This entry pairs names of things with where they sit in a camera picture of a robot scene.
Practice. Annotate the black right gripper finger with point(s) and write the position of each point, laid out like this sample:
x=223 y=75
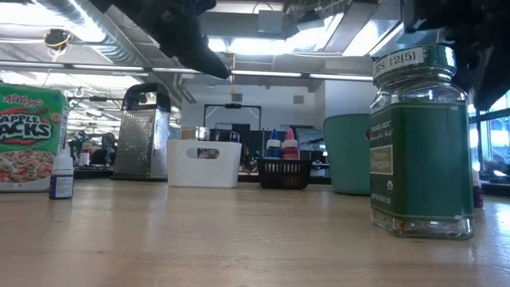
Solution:
x=486 y=75

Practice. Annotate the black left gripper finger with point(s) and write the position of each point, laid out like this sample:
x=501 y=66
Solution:
x=199 y=56

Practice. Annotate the green-lidded oregano glass jar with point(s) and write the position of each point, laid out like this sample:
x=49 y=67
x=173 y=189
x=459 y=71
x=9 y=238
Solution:
x=422 y=159

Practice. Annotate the purple white-capped dropper bottle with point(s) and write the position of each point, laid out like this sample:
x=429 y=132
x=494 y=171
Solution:
x=478 y=193

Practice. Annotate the blue squeeze bottle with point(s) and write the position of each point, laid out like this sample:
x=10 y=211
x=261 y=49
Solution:
x=273 y=149

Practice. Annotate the red squeeze bottle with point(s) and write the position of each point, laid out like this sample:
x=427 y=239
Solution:
x=290 y=149

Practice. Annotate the linear ceiling light track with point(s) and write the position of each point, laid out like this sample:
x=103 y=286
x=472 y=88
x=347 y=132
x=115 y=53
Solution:
x=263 y=73

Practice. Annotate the metal box grater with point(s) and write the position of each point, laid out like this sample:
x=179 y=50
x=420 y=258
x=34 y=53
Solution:
x=139 y=143

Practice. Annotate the white plastic bin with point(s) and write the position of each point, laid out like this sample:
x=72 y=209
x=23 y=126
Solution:
x=187 y=171

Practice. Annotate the person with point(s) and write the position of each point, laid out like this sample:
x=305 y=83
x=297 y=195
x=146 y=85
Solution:
x=107 y=145

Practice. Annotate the small black mesh basket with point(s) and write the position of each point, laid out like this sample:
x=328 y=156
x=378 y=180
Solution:
x=285 y=175

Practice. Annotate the white container red top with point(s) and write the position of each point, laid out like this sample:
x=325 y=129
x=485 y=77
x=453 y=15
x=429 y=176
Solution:
x=84 y=159

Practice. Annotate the dark background desk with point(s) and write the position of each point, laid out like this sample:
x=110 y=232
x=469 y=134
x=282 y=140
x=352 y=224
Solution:
x=93 y=172

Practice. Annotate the green plastic bin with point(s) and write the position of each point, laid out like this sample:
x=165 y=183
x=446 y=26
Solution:
x=346 y=159

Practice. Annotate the green Apple Jacks cereal box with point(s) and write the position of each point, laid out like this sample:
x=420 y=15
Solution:
x=32 y=131

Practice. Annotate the blue-label white-capped dropper bottle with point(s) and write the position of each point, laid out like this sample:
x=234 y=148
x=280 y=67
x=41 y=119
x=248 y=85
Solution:
x=61 y=185

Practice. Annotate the black gantry frame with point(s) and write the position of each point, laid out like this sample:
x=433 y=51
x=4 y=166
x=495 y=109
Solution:
x=233 y=106

